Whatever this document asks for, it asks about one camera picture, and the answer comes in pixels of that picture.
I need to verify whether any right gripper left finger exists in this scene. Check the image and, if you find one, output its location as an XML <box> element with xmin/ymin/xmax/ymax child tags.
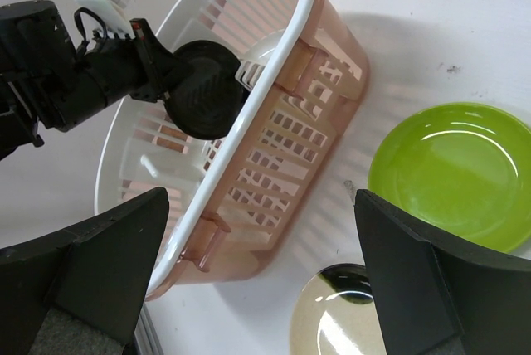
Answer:
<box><xmin>1</xmin><ymin>187</ymin><xmax>169</xmax><ymax>354</ymax></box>

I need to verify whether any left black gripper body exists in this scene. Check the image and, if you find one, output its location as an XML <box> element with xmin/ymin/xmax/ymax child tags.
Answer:
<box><xmin>31</xmin><ymin>37</ymin><xmax>148</xmax><ymax>134</ymax></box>

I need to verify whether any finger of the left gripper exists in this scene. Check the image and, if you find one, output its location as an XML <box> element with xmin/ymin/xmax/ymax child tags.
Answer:
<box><xmin>129</xmin><ymin>18</ymin><xmax>198</xmax><ymax>102</ymax></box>

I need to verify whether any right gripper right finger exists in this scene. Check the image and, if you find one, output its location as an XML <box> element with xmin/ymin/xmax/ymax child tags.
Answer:
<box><xmin>354</xmin><ymin>189</ymin><xmax>530</xmax><ymax>354</ymax></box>

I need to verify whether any cream plate with black patch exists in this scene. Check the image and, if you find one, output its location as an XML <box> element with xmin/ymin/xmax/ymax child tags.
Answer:
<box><xmin>290</xmin><ymin>263</ymin><xmax>387</xmax><ymax>355</ymax></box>

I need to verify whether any green plate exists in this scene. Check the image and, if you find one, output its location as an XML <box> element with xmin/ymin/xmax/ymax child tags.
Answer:
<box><xmin>368</xmin><ymin>102</ymin><xmax>530</xmax><ymax>253</ymax></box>

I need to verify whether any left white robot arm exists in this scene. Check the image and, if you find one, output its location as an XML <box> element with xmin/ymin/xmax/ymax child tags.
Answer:
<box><xmin>1</xmin><ymin>0</ymin><xmax>193</xmax><ymax>158</ymax></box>

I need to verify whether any white pink dish rack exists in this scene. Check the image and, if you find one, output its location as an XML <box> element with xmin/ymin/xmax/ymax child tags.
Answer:
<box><xmin>95</xmin><ymin>0</ymin><xmax>369</xmax><ymax>300</ymax></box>

